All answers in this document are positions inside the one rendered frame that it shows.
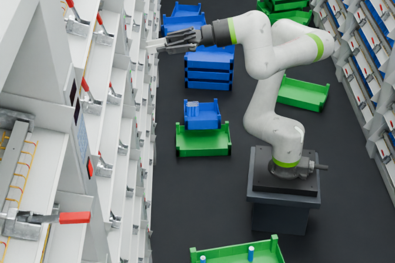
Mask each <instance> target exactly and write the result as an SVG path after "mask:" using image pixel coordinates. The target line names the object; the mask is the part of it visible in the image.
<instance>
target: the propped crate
mask: <svg viewBox="0 0 395 263"><path fill-rule="evenodd" d="M187 102H188V100H187V99H184V118H185V130H205V129H221V115H220V112H219V107H218V103H217V99H214V102H213V103H199V115H198V116H197V117H195V116H194V117H192V116H191V117H188V115H186V104H187Z"/></svg>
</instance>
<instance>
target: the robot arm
mask: <svg viewBox="0 0 395 263"><path fill-rule="evenodd" d="M238 43H240V44H242V45H243V51H244V56H245V67H246V71H247V73H248V74H249V75H250V76H251V77H252V78H254V79H257V80H259V81H258V83H257V86H256V89H255V92H254V94H253V97H252V99H251V101H250V104H249V106H248V108H247V111H246V113H245V115H244V117H243V126H244V128H245V130H246V131H247V132H248V133H249V134H251V135H253V136H255V137H257V138H259V139H261V140H263V141H265V142H267V143H269V144H271V145H272V159H271V160H270V161H269V163H268V170H269V172H270V174H271V175H273V176H274V177H276V178H279V179H282V180H292V179H294V178H296V177H300V178H301V179H302V180H306V178H307V176H308V175H309V173H313V171H312V170H313V169H314V168H315V169H319V170H328V166H325V165H321V164H315V163H314V161H310V157H302V149H303V142H304V133H305V129H304V127H303V125H302V124H301V123H300V122H298V121H296V120H293V119H290V118H286V117H283V116H279V115H277V114H276V113H275V105H276V100H277V95H278V93H279V89H280V85H281V82H282V79H283V76H284V73H285V70H286V69H288V68H291V67H294V66H300V65H309V64H311V63H313V62H317V61H320V60H323V59H326V58H328V57H329V56H330V55H331V54H332V53H333V51H334V47H335V42H334V39H333V37H332V35H331V34H330V33H328V32H327V31H324V30H321V29H316V28H311V27H308V26H305V25H302V24H299V23H297V22H295V21H292V20H290V19H280V20H278V21H276V22H275V23H274V24H273V25H272V27H271V25H270V20H269V18H268V17H267V15H266V14H264V13H263V12H260V11H249V12H246V13H245V14H242V15H239V16H235V17H232V18H226V19H221V20H218V19H217V20H216V21H213V22H212V26H211V25H210V24H209V25H203V26H201V27H200V30H198V29H196V30H195V29H194V27H193V26H191V27H189V28H186V29H181V30H178V31H174V32H169V33H167V36H165V38H160V39H154V40H150V41H146V45H147V46H146V47H145V48H146V51H147V54H148V55H149V54H153V53H159V52H164V51H167V52H168V54H169V55H171V54H176V53H184V52H196V48H197V47H198V46H201V45H204V47H210V46H214V45H215V44H216V46H217V48H221V47H222V49H225V46H229V45H235V44H238Z"/></svg>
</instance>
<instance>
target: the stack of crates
mask: <svg viewBox="0 0 395 263"><path fill-rule="evenodd" d="M234 58H235V45H229V46H225V49H222V47H221V48H217V46H216V44H215V45H214V46H210V47H204V45H201V46H198V47H197V48H196V52H186V55H185V56H184V63H185V88H191V89H210V90H229V91H232V84H233V72H234Z"/></svg>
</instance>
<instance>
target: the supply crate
mask: <svg viewBox="0 0 395 263"><path fill-rule="evenodd" d="M277 242H278V237H277V234H274V235H271V239H270V240H263V241H256V242H249V243H245V244H237V245H231V246H227V247H219V248H212V249H206V250H201V251H196V248H195V247H193V248H190V263H200V257H201V256H202V255H204V256H205V257H206V263H285V262H284V259H283V256H282V253H281V251H280V248H279V245H278V243H277ZM251 246H252V247H254V254H253V261H252V262H250V261H248V252H249V247H251Z"/></svg>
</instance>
